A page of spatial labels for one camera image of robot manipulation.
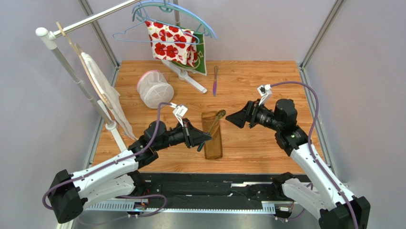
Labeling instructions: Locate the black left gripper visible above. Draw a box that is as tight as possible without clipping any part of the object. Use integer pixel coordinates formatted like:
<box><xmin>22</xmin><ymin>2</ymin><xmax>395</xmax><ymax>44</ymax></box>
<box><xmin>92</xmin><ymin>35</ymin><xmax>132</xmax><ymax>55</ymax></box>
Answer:
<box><xmin>154</xmin><ymin>118</ymin><xmax>212</xmax><ymax>151</ymax></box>

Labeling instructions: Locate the brown cloth napkin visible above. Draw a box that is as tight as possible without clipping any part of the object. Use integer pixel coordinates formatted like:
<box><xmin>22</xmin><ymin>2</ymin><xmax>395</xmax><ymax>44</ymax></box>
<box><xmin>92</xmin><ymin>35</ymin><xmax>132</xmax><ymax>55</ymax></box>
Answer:
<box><xmin>202</xmin><ymin>111</ymin><xmax>223</xmax><ymax>160</ymax></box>

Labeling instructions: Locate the gold spoon black handle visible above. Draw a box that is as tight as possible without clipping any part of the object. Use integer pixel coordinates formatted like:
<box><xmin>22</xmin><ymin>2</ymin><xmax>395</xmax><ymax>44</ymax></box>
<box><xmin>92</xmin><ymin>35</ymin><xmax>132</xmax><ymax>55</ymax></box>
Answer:
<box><xmin>197</xmin><ymin>110</ymin><xmax>226</xmax><ymax>152</ymax></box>

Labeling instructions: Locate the purple handled knife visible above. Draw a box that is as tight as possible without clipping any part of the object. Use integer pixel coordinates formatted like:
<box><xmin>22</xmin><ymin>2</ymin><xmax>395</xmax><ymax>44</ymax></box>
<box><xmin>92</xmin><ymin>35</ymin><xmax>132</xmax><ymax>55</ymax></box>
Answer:
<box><xmin>213</xmin><ymin>65</ymin><xmax>219</xmax><ymax>97</ymax></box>

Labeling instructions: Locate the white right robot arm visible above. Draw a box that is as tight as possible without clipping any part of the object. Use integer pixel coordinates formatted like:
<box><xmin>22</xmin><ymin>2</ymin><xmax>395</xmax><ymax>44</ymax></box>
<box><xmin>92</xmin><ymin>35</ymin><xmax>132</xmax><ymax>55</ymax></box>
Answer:
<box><xmin>225</xmin><ymin>99</ymin><xmax>371</xmax><ymax>229</ymax></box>

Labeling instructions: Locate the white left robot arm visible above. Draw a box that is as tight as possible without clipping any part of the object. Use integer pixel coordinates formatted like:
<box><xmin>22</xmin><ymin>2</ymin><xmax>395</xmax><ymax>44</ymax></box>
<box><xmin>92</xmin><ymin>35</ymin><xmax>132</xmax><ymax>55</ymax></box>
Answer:
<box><xmin>45</xmin><ymin>118</ymin><xmax>212</xmax><ymax>224</ymax></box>

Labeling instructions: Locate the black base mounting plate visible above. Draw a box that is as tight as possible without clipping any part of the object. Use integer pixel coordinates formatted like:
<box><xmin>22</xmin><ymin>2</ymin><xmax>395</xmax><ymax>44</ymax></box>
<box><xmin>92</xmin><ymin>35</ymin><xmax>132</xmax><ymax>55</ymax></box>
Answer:
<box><xmin>130</xmin><ymin>172</ymin><xmax>293</xmax><ymax>210</ymax></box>

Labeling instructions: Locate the white mesh laundry basket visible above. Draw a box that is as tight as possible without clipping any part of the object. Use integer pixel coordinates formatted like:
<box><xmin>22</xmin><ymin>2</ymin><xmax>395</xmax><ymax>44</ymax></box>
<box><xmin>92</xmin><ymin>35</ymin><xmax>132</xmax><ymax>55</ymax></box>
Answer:
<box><xmin>137</xmin><ymin>70</ymin><xmax>174</xmax><ymax>109</ymax></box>

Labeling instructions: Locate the green patterned cloth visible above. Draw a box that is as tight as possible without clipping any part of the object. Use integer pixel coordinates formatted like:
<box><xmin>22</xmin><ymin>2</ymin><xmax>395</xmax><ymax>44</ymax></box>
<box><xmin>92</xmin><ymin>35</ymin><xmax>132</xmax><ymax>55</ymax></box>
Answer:
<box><xmin>169</xmin><ymin>31</ymin><xmax>207</xmax><ymax>75</ymax></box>

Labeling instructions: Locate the red floral cloth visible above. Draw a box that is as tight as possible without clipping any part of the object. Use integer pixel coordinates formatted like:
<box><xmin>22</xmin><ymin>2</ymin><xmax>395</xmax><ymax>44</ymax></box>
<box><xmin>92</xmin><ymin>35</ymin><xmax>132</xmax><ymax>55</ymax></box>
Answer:
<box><xmin>145</xmin><ymin>21</ymin><xmax>197</xmax><ymax>67</ymax></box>

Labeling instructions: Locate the white mesh garment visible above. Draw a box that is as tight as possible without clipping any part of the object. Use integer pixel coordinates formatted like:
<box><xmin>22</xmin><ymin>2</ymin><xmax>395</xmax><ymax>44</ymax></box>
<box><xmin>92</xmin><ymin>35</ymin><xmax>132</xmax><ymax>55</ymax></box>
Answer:
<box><xmin>81</xmin><ymin>52</ymin><xmax>138</xmax><ymax>140</ymax></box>

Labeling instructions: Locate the teal plastic hanger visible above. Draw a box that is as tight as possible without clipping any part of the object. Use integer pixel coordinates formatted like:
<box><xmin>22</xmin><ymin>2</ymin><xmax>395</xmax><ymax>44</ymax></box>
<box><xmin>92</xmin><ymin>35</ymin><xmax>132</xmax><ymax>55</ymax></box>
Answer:
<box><xmin>132</xmin><ymin>0</ymin><xmax>210</xmax><ymax>36</ymax></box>

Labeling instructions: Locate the blue plastic hanger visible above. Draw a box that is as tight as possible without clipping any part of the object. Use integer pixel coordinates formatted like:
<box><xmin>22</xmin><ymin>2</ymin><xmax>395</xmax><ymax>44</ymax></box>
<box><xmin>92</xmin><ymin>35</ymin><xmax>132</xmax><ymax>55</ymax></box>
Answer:
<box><xmin>134</xmin><ymin>0</ymin><xmax>219</xmax><ymax>40</ymax></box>

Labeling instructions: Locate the wooden hanger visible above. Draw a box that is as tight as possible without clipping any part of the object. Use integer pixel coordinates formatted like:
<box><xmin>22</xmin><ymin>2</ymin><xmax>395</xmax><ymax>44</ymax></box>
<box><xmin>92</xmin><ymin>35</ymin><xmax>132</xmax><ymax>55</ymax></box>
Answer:
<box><xmin>56</xmin><ymin>22</ymin><xmax>108</xmax><ymax>107</ymax></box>

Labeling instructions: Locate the white clothes rack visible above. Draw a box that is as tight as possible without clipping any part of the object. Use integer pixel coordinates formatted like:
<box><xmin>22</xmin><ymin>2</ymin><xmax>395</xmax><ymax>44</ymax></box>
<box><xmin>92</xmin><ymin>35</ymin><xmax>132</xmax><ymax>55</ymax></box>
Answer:
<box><xmin>35</xmin><ymin>0</ymin><xmax>217</xmax><ymax>151</ymax></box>

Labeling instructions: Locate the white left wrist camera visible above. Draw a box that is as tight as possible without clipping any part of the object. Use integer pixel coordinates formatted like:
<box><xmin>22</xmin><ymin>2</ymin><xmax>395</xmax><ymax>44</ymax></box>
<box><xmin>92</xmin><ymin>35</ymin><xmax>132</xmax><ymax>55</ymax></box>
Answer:
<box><xmin>173</xmin><ymin>104</ymin><xmax>188</xmax><ymax>126</ymax></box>

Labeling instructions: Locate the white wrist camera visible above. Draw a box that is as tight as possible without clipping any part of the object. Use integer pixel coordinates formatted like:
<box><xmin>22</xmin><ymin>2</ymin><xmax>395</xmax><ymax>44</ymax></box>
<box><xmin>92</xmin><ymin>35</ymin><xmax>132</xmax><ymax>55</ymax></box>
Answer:
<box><xmin>173</xmin><ymin>104</ymin><xmax>188</xmax><ymax>126</ymax></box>
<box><xmin>257</xmin><ymin>84</ymin><xmax>272</xmax><ymax>105</ymax></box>

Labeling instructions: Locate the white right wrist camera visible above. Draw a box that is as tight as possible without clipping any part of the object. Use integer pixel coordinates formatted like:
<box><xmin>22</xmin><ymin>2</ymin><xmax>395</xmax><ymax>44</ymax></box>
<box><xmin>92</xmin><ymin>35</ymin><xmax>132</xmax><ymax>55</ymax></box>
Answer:
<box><xmin>257</xmin><ymin>84</ymin><xmax>272</xmax><ymax>105</ymax></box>

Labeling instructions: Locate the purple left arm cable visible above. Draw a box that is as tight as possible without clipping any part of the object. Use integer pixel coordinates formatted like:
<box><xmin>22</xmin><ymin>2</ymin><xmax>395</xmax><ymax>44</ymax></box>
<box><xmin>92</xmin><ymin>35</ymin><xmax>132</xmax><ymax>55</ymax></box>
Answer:
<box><xmin>42</xmin><ymin>102</ymin><xmax>173</xmax><ymax>218</ymax></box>

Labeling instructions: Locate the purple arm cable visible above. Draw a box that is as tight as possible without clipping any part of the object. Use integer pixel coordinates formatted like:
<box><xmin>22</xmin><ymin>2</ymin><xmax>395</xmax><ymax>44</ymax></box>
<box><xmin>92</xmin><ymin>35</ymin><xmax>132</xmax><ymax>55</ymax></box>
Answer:
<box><xmin>269</xmin><ymin>81</ymin><xmax>361</xmax><ymax>229</ymax></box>
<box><xmin>42</xmin><ymin>102</ymin><xmax>173</xmax><ymax>218</ymax></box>

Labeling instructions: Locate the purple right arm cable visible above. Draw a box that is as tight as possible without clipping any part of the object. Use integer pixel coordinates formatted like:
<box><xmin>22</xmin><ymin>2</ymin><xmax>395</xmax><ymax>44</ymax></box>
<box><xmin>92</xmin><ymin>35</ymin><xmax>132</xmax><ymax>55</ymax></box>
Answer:
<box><xmin>269</xmin><ymin>81</ymin><xmax>361</xmax><ymax>229</ymax></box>

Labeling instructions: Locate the aluminium frame rail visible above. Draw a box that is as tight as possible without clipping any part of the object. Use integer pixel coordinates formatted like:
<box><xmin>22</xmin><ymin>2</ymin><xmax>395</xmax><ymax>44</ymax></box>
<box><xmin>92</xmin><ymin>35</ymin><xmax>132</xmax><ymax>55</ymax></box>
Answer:
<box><xmin>68</xmin><ymin>178</ymin><xmax>354</xmax><ymax>214</ymax></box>

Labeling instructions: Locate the light blue wire hanger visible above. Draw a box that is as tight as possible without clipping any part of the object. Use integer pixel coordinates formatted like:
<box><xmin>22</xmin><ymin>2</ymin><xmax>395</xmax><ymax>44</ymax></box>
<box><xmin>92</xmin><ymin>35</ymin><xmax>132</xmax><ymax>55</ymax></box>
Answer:
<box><xmin>112</xmin><ymin>19</ymin><xmax>200</xmax><ymax>46</ymax></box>

